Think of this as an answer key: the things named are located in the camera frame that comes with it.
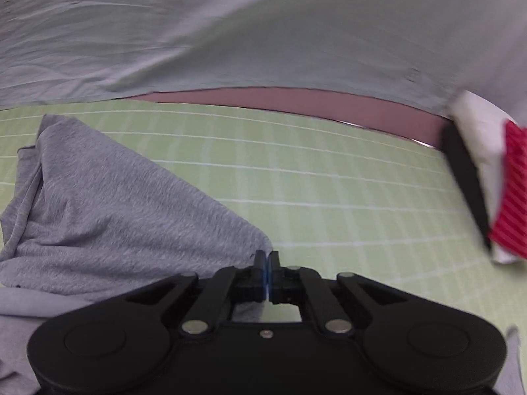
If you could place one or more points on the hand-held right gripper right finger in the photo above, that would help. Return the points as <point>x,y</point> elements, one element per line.
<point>276,284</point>

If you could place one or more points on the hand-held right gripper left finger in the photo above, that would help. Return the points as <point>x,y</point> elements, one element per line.
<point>259,284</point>

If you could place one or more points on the grey garment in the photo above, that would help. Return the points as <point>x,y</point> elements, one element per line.
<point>103,214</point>

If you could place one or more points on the green grid bed sheet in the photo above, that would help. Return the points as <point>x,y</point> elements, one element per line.
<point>329,197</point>

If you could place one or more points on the pink mattress edge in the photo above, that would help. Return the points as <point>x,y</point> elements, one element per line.
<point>329,107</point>

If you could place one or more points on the grey carrot print cloth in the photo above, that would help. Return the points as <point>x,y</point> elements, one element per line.
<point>247,41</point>

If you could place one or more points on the red checked folded garment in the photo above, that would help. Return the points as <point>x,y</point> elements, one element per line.
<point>512,197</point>

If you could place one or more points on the white folded garment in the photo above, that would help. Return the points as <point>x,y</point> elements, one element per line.
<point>481,131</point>

